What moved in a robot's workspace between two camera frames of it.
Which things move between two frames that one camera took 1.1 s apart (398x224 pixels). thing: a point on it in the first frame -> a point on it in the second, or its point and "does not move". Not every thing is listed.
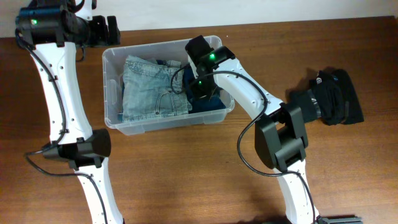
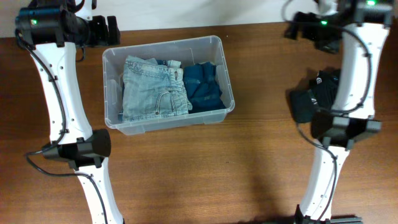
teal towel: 216,101 does not move
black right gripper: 201,91 -> 310,34
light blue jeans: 147,89 does not move
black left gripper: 104,30 does not move
